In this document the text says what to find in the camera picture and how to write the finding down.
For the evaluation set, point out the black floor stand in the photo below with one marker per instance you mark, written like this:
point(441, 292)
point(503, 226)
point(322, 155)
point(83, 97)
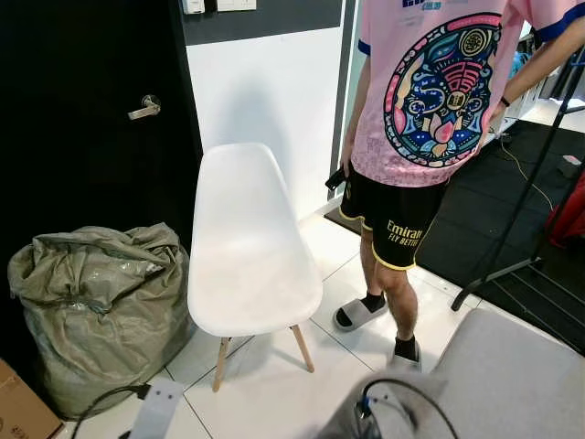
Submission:
point(521, 187)

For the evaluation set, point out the person right hand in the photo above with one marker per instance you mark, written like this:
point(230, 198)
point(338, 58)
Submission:
point(348, 174)

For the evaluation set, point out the person in pink jersey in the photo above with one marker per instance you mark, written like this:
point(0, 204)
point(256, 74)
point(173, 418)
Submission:
point(439, 91)

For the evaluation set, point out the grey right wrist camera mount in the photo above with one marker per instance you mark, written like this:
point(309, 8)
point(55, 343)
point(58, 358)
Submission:
point(388, 419)

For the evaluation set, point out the grey slide sandal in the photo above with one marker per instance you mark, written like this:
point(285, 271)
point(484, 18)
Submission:
point(405, 358)
point(358, 315)

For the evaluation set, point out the black handheld object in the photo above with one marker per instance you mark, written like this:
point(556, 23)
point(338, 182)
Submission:
point(335, 179)

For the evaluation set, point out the person left hand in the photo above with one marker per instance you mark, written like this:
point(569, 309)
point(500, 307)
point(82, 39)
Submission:
point(494, 119)

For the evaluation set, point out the black floor mat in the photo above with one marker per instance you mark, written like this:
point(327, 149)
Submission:
point(484, 210)

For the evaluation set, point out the black door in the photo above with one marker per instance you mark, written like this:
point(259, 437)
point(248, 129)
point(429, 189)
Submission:
point(82, 155)

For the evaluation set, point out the brown printed carton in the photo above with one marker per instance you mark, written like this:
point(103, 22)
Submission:
point(23, 412)

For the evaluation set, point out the grey green woven sack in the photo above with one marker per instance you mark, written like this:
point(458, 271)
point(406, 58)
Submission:
point(101, 311)

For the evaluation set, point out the white plastic chair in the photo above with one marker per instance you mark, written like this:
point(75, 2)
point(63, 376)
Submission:
point(247, 247)

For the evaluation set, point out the red bag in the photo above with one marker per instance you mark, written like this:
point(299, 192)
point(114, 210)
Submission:
point(569, 210)

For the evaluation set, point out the person left forearm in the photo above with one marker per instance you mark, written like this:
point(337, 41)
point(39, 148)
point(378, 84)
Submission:
point(544, 69)

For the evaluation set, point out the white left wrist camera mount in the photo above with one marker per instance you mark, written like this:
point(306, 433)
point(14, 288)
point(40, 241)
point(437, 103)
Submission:
point(160, 412)

